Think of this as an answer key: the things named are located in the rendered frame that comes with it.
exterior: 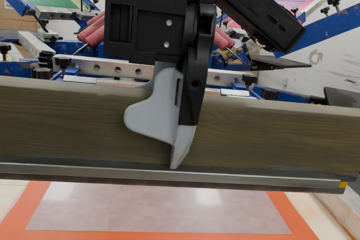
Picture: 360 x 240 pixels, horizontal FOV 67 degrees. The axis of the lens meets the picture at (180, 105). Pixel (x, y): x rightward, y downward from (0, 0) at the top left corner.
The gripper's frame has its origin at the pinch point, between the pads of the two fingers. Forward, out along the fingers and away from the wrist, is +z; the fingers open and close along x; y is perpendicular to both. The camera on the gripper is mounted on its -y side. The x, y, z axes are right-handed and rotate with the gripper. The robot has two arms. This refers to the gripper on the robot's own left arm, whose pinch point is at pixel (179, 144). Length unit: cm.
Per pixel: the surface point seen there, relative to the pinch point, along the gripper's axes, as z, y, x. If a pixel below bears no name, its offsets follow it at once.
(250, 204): 13.9, -13.7, -9.1
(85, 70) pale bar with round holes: 10, 24, -67
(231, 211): 14.0, -10.1, -7.4
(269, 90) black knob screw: 3.4, -27.1, -39.4
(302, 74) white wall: 44, -201, -312
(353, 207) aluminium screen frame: 10.3, -26.4, -4.8
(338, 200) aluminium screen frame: 10.9, -25.8, -6.9
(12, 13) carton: 19, 200, -414
